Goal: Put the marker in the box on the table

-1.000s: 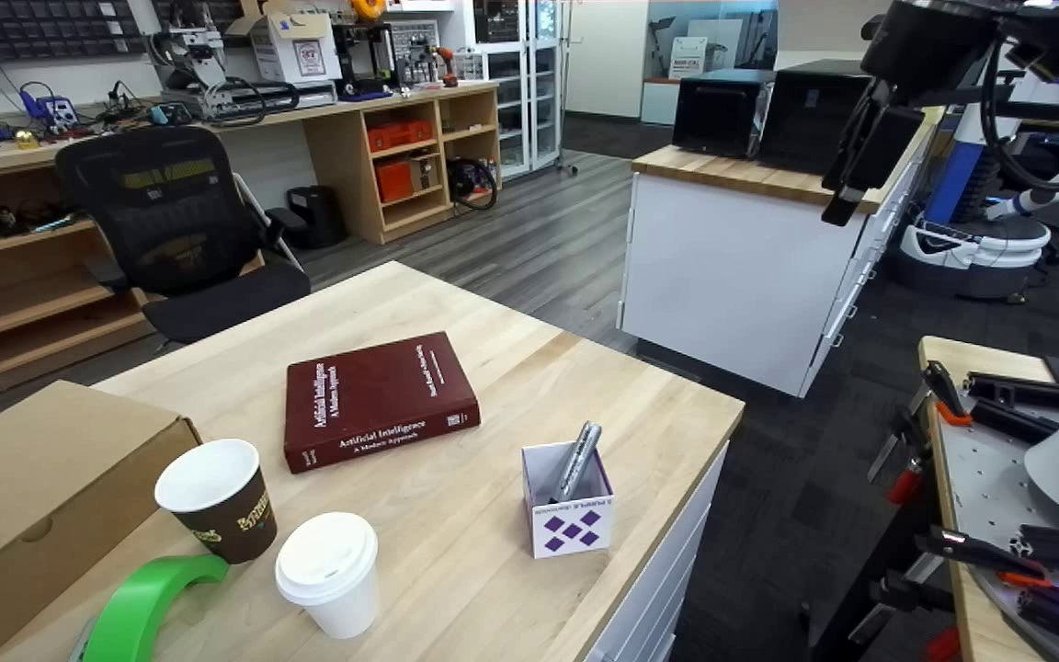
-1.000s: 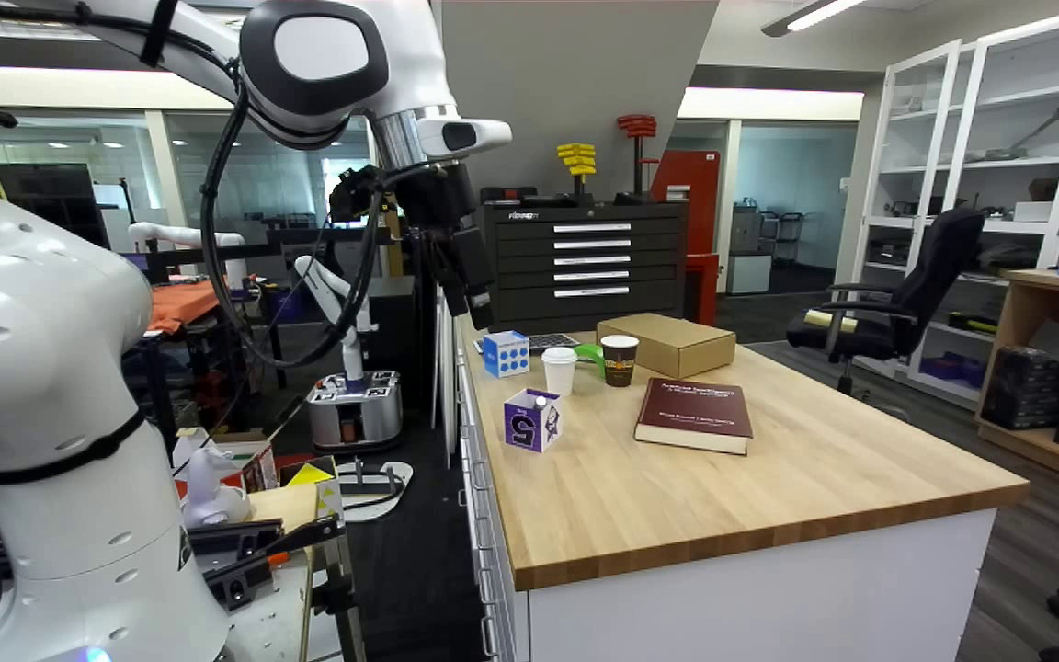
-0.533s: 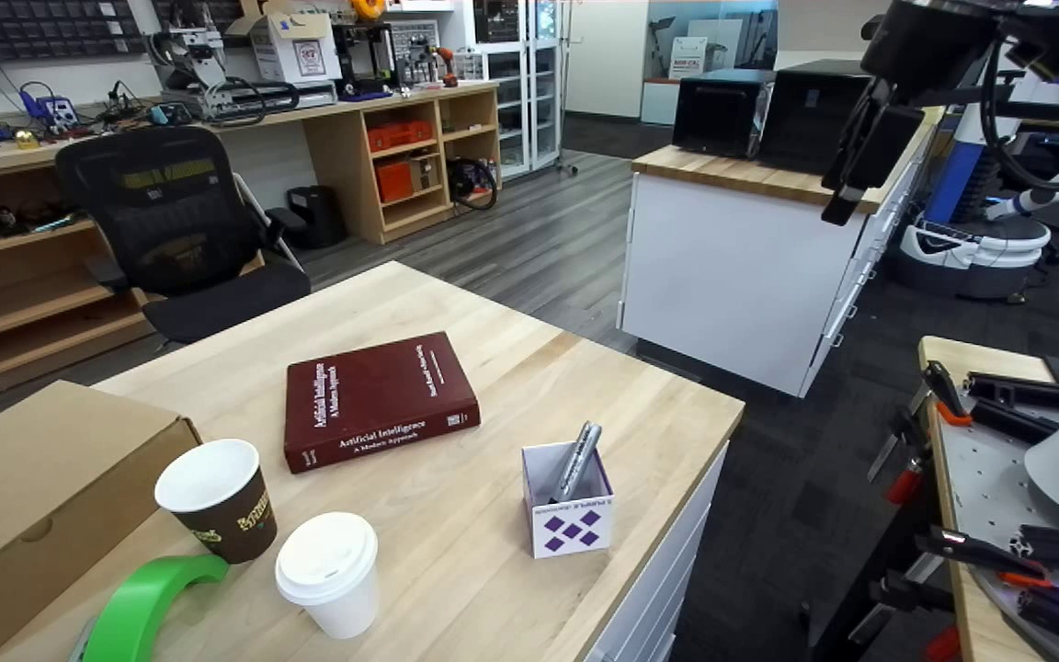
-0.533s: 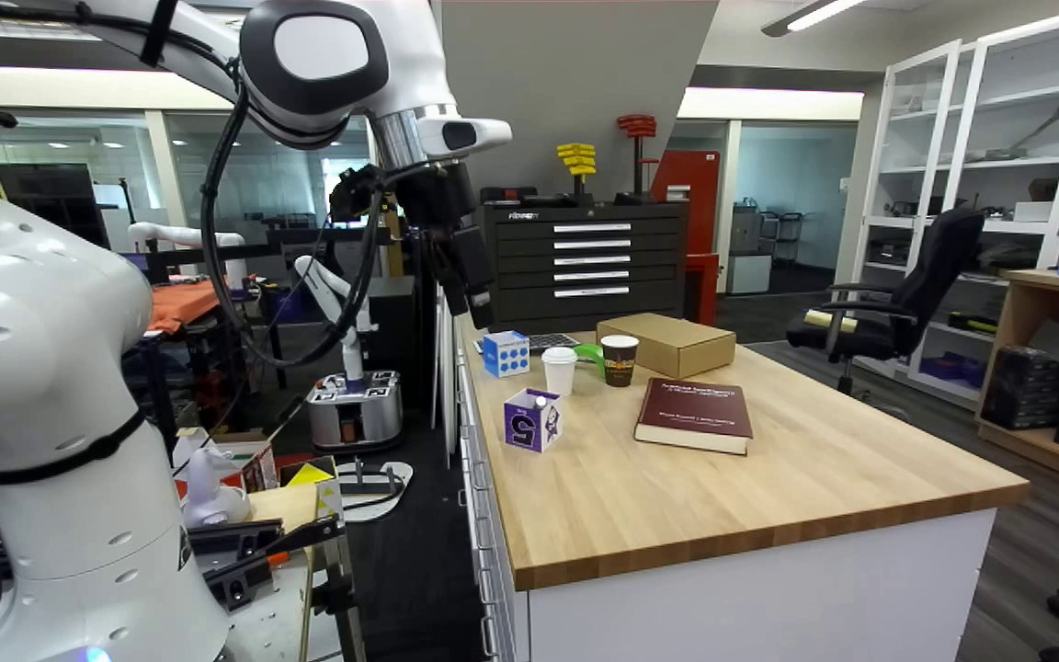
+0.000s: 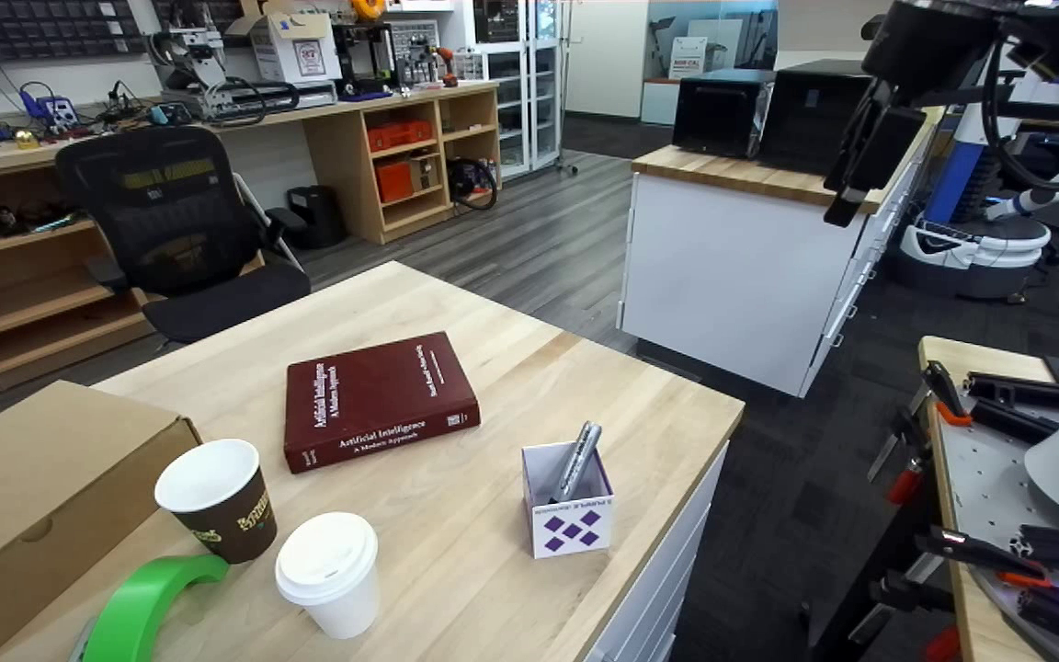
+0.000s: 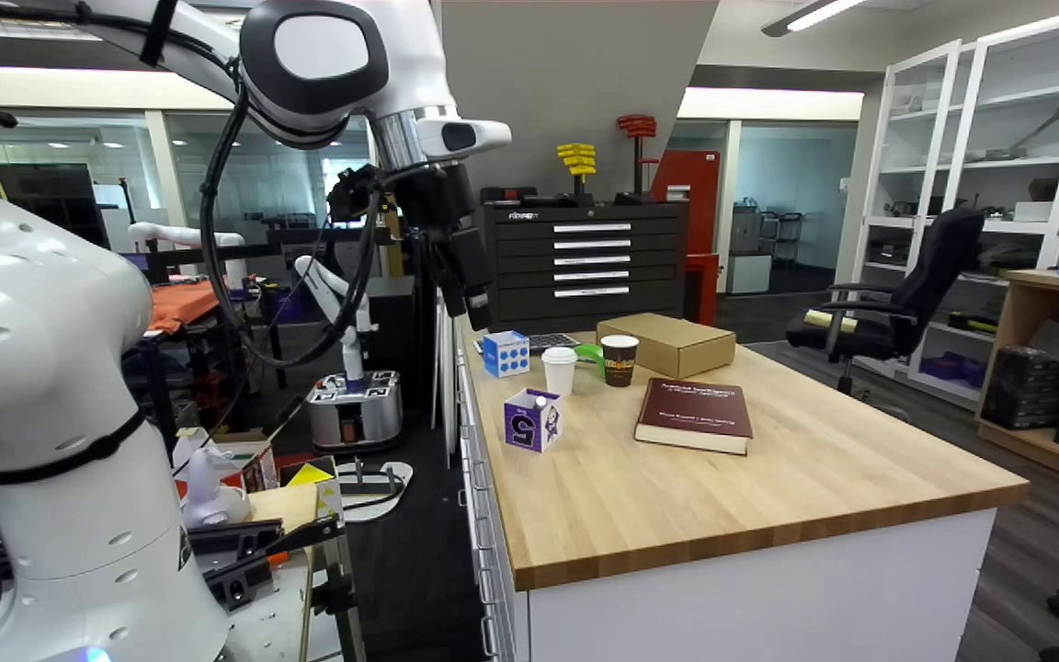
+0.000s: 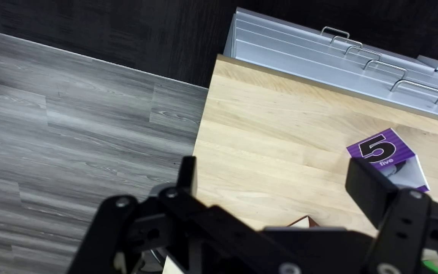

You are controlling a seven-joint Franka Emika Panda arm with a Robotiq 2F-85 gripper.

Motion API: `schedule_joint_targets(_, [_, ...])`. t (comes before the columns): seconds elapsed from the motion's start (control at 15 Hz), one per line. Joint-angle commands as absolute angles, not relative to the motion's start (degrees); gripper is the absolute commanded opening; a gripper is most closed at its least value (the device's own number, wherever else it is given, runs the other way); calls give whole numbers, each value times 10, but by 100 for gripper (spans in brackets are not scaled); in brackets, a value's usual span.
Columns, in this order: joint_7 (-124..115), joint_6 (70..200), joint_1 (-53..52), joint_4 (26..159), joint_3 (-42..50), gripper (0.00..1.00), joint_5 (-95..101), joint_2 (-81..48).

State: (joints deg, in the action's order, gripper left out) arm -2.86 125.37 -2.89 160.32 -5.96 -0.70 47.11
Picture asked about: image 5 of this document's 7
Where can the white glass door cabinet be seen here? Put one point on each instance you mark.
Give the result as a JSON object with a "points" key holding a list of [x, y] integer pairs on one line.
{"points": [[515, 87]]}

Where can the black bag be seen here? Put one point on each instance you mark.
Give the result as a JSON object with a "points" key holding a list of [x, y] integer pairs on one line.
{"points": [[315, 215]]}

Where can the white lidded paper cup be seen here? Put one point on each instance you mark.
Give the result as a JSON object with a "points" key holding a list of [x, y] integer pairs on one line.
{"points": [[331, 574]]}

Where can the grey black marker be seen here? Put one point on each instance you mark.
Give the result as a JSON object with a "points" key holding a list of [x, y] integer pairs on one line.
{"points": [[580, 460]]}

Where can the wooden workbench with shelves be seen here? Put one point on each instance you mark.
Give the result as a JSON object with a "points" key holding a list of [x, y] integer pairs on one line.
{"points": [[348, 170]]}

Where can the white cabinet with wooden top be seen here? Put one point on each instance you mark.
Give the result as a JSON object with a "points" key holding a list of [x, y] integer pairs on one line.
{"points": [[738, 270]]}

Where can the blue tool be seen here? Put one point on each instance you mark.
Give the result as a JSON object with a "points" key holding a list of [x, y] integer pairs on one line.
{"points": [[48, 107]]}

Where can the orange storage bin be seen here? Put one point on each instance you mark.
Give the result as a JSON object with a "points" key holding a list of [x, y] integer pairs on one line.
{"points": [[404, 134], [395, 180]]}

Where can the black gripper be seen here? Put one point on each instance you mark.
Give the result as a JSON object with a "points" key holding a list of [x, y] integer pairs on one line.
{"points": [[934, 48]]}

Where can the black mesh office chair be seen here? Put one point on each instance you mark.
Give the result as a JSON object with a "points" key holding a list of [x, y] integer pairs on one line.
{"points": [[176, 223]]}

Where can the wooden robot mount table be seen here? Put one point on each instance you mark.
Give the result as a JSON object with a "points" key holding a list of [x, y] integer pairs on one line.
{"points": [[982, 489]]}

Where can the white box device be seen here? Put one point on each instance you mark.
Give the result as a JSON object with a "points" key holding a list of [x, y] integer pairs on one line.
{"points": [[296, 48]]}

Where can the small black case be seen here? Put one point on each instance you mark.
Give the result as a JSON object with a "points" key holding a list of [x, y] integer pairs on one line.
{"points": [[717, 116]]}

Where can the black flat bench equipment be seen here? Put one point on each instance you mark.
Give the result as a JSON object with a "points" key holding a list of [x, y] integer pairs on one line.
{"points": [[259, 99]]}

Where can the white blue mobile robot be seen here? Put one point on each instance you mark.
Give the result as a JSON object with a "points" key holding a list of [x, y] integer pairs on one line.
{"points": [[974, 242]]}

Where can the black wall pegboard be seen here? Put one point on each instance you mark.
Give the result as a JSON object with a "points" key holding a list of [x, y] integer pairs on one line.
{"points": [[38, 28]]}

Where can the brown paper cup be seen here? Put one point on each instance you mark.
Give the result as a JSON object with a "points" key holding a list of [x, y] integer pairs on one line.
{"points": [[231, 515]]}

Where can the large black case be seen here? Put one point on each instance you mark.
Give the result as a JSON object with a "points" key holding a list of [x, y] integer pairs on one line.
{"points": [[812, 116]]}

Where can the green tape roll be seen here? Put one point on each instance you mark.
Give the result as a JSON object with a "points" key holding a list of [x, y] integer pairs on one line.
{"points": [[146, 609]]}

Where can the black 3D printer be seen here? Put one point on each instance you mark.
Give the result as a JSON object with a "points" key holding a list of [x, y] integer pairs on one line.
{"points": [[366, 61]]}

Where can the dark red hardcover book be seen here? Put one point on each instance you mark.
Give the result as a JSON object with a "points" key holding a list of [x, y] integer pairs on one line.
{"points": [[375, 400]]}

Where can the brown cardboard box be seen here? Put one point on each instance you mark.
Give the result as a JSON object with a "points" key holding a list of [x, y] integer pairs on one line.
{"points": [[38, 489]]}

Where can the purple white paper box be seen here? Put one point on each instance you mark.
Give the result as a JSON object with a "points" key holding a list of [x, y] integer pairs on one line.
{"points": [[572, 526]]}

